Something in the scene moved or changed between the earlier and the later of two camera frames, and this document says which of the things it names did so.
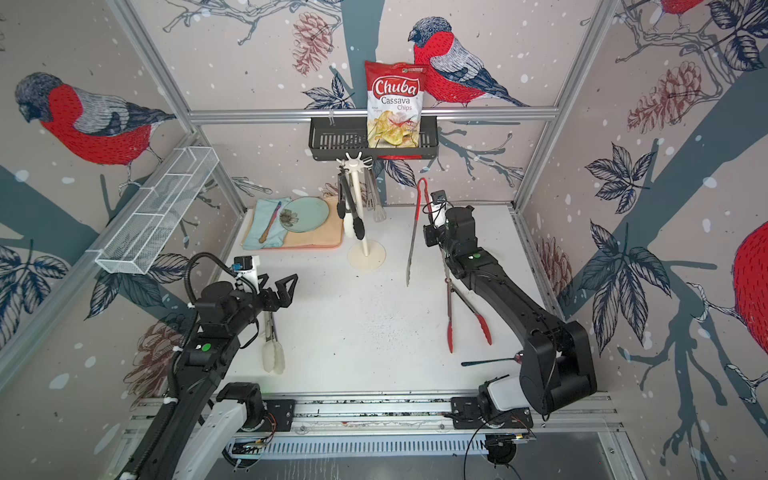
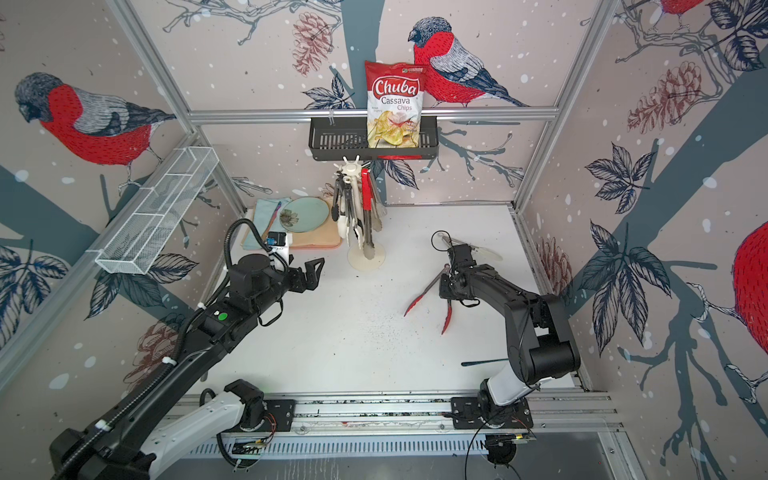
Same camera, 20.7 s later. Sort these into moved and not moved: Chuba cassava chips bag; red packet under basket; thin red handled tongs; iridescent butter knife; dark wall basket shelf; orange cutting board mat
Moved: thin red handled tongs
Not moved: Chuba cassava chips bag; orange cutting board mat; dark wall basket shelf; red packet under basket; iridescent butter knife
